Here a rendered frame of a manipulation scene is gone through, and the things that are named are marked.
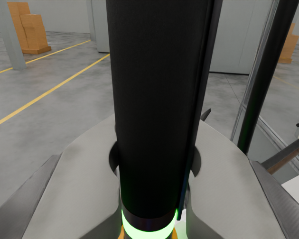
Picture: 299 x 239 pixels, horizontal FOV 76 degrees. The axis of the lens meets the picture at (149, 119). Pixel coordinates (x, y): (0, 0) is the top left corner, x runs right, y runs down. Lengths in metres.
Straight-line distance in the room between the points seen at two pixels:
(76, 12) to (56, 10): 1.25
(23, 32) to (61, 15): 6.12
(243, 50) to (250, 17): 0.76
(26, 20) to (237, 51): 6.76
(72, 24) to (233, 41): 10.52
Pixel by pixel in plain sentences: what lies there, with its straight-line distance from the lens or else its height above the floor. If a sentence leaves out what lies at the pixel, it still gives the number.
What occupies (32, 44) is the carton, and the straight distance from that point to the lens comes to 8.44.
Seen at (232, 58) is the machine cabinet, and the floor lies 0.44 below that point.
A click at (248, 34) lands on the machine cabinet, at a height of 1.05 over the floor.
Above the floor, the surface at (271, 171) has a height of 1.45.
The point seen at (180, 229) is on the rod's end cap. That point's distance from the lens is 0.20.
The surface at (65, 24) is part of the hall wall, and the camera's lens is 14.31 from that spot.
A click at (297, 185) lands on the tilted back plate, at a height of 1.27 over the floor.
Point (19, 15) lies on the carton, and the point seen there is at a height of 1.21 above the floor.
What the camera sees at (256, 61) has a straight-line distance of 1.54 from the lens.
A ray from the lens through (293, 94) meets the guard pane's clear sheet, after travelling 1.22.
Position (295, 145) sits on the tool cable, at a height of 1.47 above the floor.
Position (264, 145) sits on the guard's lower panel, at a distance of 1.39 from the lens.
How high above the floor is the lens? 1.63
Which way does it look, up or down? 31 degrees down
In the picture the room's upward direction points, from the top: 2 degrees clockwise
